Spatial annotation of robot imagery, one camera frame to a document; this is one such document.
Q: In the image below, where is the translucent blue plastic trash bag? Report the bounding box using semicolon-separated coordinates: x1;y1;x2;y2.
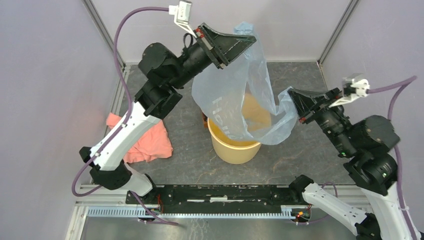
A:
191;22;298;145

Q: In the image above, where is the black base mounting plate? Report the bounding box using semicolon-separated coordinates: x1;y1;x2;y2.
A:
140;175;314;214

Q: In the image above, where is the white slotted cable duct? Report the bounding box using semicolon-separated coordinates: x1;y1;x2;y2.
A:
86;206;300;220

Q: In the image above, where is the pink cloth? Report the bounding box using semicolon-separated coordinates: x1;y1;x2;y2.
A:
123;120;174;164

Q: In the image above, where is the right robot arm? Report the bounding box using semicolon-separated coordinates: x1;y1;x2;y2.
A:
288;88;424;240

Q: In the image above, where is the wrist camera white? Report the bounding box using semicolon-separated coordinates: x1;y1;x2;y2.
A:
168;0;195;36
329;73;370;108

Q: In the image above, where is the orange wooden divided tray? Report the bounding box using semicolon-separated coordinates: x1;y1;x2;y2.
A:
201;112;208;129

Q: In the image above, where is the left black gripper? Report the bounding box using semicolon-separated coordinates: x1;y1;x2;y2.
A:
169;23;259;90

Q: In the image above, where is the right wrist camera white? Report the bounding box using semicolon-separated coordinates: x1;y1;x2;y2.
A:
329;73;370;108

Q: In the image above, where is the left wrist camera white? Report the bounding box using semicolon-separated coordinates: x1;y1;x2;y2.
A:
168;0;195;36

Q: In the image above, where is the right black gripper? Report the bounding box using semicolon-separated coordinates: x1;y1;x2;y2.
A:
287;84;357;155

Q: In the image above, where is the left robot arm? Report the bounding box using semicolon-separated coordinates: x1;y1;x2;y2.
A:
79;23;257;204

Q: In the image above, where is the yellow plastic trash bin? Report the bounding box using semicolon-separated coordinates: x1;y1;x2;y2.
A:
207;94;273;165

